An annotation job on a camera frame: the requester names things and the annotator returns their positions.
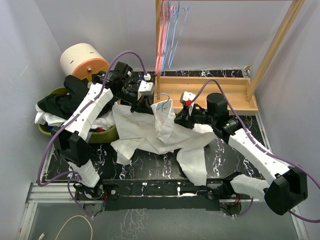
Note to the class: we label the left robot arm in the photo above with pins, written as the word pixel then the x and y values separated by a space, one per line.
pixel 106 88

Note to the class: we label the aluminium frame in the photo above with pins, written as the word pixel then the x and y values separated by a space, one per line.
pixel 49 214

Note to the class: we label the wooden clothes rack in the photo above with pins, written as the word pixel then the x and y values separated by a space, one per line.
pixel 240 92

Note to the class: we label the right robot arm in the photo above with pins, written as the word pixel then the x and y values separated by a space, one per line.
pixel 283 186

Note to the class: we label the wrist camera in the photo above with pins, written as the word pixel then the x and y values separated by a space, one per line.
pixel 187 98
pixel 146 87

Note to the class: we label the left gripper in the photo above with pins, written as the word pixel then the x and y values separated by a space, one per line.
pixel 143 105

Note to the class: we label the blue wire hanger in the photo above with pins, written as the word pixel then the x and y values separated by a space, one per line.
pixel 164 106

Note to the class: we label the white clothes in basket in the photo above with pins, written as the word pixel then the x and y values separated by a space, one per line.
pixel 104 122

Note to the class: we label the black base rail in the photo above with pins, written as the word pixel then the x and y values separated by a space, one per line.
pixel 116 195

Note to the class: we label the white cylindrical bin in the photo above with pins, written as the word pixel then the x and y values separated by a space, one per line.
pixel 82 60

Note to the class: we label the green laundry basket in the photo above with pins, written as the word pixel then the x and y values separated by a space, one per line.
pixel 101 137

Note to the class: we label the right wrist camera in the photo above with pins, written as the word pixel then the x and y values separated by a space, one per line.
pixel 187 98

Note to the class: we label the blue hangers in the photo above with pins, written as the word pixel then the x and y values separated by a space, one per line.
pixel 175 16

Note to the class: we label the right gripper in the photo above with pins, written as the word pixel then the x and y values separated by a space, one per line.
pixel 185 117

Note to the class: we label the pink hangers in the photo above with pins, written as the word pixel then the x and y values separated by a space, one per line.
pixel 161 37

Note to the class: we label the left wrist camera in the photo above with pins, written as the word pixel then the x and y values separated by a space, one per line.
pixel 146 87

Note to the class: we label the white shirt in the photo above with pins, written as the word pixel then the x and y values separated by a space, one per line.
pixel 159 134

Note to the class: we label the black garment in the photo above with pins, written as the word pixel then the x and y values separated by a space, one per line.
pixel 64 106

